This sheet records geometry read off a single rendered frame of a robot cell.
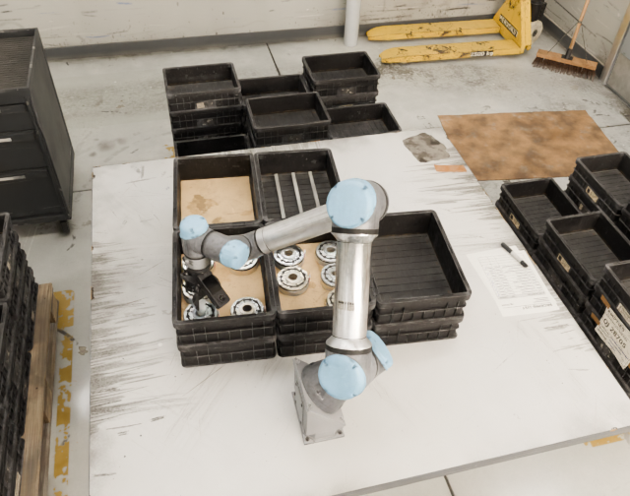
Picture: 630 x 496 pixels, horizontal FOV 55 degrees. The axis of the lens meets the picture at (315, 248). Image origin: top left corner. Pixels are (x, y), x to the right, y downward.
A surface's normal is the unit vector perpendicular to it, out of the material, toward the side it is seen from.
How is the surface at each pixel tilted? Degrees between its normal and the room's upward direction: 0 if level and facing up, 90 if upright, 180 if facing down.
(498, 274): 0
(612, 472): 0
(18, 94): 90
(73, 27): 90
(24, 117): 90
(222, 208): 0
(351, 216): 44
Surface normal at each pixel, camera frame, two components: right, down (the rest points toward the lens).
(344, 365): -0.37, 0.20
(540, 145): 0.04, -0.71
